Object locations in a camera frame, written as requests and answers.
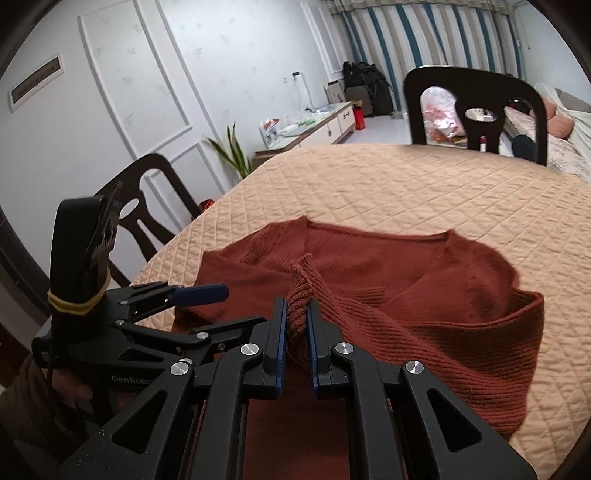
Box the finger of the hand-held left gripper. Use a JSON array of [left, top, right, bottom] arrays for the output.
[[117, 281, 230, 319], [115, 316, 267, 365]]

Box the white cable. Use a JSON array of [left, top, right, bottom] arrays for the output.
[[291, 71, 315, 112]]

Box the clear plastic bag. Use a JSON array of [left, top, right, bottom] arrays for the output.
[[422, 87, 467, 146]]

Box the dark cushion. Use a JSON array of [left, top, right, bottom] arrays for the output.
[[512, 134, 536, 161]]

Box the white low cabinet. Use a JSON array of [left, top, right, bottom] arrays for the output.
[[252, 102, 356, 171]]

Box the framed wall picture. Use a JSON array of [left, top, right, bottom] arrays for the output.
[[8, 54, 64, 113]]

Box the beige quilted tablecloth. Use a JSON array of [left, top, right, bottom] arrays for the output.
[[129, 142, 591, 480]]

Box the striped curtain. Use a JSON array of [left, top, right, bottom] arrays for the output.
[[323, 0, 525, 112]]

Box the rust red knit sweater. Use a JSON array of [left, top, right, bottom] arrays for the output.
[[172, 217, 546, 480]]

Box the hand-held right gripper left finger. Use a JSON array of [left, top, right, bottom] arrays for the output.
[[58, 298, 289, 480]]

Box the printed paper box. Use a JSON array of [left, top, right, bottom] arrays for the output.
[[261, 117, 282, 146]]

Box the black chair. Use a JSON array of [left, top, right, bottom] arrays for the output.
[[92, 153, 204, 287], [403, 66, 549, 167]]

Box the pink pillow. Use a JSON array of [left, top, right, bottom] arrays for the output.
[[544, 99, 573, 139]]

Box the person's left hand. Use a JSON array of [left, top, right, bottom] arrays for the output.
[[48, 368, 95, 402]]

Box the flat cardboard box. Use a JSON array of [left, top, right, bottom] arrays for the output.
[[324, 79, 347, 104]]

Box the black chair back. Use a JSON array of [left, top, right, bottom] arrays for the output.
[[403, 66, 549, 167]]

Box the green potted plant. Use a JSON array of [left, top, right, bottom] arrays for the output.
[[205, 122, 254, 181]]

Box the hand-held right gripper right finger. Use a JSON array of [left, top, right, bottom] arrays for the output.
[[306, 298, 539, 480]]

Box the black backpack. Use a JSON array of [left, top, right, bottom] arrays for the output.
[[342, 60, 394, 117]]

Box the person's left forearm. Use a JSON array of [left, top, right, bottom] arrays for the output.
[[0, 355, 93, 467]]

